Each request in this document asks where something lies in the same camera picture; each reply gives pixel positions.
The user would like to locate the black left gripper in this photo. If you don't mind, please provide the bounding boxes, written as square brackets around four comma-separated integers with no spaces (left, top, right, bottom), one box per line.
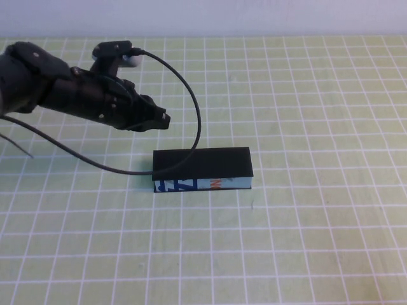
[47,66,172,133]

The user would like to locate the black zip tie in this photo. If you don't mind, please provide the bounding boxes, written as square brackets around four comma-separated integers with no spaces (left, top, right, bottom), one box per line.
[0,133,34,159]

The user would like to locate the green white checked tablecloth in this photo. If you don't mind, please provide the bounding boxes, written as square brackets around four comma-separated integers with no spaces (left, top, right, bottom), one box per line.
[0,35,407,305]

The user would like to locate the black glasses case printed side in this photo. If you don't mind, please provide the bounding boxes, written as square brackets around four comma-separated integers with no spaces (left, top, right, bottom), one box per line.
[152,146,254,194]

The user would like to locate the black left camera cable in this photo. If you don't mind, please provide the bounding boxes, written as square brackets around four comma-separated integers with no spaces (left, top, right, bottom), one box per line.
[0,47,203,175]

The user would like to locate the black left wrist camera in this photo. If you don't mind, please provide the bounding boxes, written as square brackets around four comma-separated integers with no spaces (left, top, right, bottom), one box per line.
[92,40,143,69]

